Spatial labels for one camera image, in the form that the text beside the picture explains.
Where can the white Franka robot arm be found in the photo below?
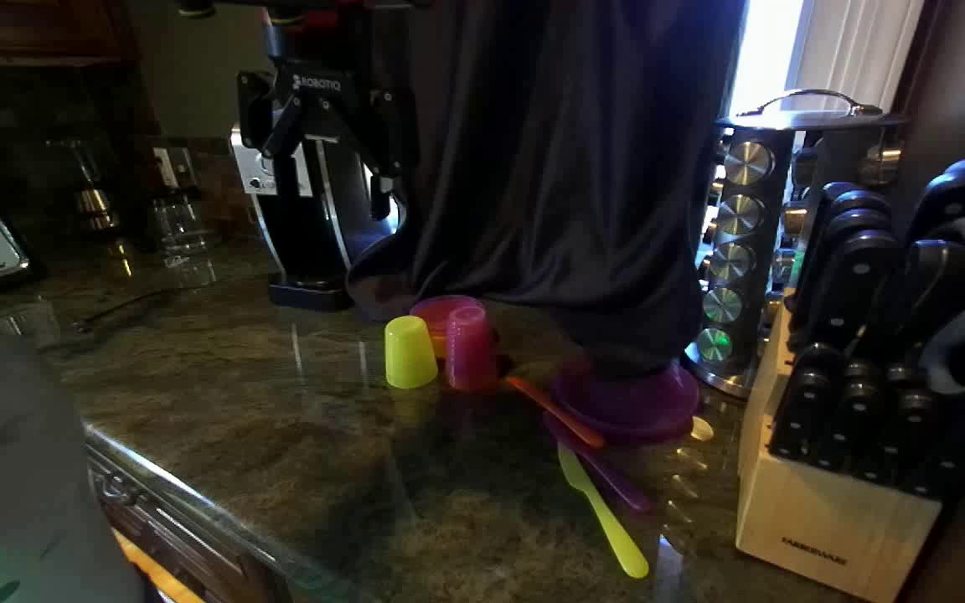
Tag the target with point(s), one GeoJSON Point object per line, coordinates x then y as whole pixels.
{"type": "Point", "coordinates": [13, 470]}

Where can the black curtain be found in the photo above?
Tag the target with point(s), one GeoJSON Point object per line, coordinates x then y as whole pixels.
{"type": "Point", "coordinates": [571, 169]}

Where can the orange plastic spoon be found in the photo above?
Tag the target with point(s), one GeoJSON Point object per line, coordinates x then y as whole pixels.
{"type": "Point", "coordinates": [552, 408]}

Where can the wooden knife block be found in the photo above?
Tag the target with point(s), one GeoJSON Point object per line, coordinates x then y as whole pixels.
{"type": "Point", "coordinates": [820, 519]}

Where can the pink plastic cup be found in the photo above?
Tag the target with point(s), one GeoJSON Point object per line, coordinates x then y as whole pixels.
{"type": "Point", "coordinates": [471, 354]}

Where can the robot mounting stand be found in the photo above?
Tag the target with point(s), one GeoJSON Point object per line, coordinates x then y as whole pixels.
{"type": "Point", "coordinates": [186, 525]}

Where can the purple plastic plate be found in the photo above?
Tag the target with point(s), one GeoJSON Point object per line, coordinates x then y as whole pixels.
{"type": "Point", "coordinates": [636, 404]}

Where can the yellow-green plastic cup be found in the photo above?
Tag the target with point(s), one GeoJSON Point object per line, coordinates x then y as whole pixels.
{"type": "Point", "coordinates": [409, 357]}

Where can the purple plastic knife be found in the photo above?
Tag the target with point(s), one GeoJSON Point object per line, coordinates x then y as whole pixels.
{"type": "Point", "coordinates": [622, 484]}

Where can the small black steak knife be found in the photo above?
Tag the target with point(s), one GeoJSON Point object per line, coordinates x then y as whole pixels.
{"type": "Point", "coordinates": [805, 389]}
{"type": "Point", "coordinates": [858, 400]}
{"type": "Point", "coordinates": [912, 428]}

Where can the silver toaster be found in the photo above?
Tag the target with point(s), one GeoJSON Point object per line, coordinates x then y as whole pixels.
{"type": "Point", "coordinates": [315, 211]}

